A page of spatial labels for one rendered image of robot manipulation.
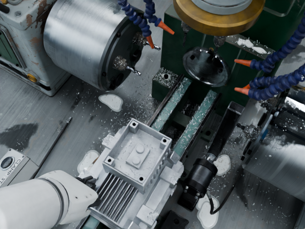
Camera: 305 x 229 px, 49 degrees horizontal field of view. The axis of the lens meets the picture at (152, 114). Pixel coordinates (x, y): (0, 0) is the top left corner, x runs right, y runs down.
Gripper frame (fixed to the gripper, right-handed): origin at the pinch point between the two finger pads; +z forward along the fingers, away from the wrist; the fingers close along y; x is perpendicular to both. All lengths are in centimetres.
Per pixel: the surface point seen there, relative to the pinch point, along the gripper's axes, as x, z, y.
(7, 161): -5.4, 0.0, -19.3
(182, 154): 11.4, 28.0, 11.9
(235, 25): 41.8, -2.4, 12.2
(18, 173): -6.3, 0.2, -15.5
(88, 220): -13.0, 13.6, 0.3
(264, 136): 26.3, 11.9, 27.5
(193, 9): 41.1, -3.2, 3.8
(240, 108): 28.7, -0.6, 20.1
